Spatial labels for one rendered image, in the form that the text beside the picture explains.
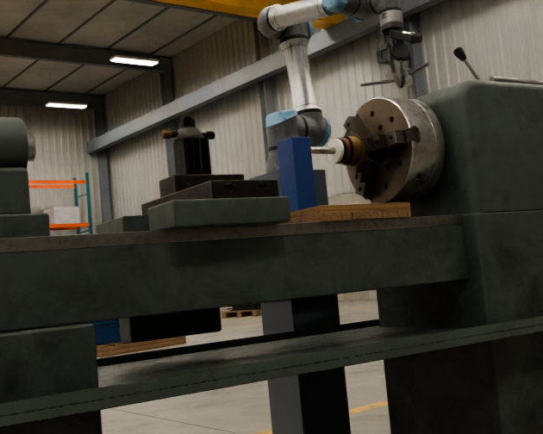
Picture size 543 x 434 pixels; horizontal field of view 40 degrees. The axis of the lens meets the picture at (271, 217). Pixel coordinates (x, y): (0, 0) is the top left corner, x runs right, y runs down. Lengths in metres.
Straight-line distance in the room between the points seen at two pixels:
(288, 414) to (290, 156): 1.00
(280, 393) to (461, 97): 1.19
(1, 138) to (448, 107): 1.24
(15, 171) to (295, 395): 1.33
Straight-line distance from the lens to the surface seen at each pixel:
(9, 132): 1.73
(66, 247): 1.62
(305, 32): 2.94
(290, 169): 2.05
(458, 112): 2.24
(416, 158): 2.16
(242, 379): 1.62
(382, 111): 2.25
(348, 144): 2.16
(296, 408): 2.63
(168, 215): 1.66
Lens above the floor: 0.74
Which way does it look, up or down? 4 degrees up
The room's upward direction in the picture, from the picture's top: 5 degrees counter-clockwise
